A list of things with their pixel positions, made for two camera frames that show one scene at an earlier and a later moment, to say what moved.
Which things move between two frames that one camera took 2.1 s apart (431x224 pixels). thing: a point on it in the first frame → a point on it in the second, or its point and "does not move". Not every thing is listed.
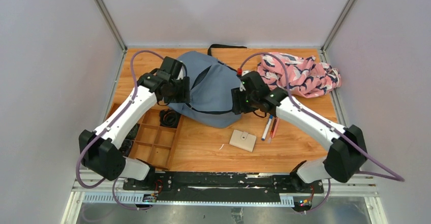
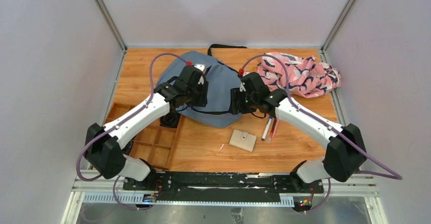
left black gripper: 183,90 → 201,94
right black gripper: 238,106 does not move
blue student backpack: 211,83 does not move
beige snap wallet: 243,140 does not move
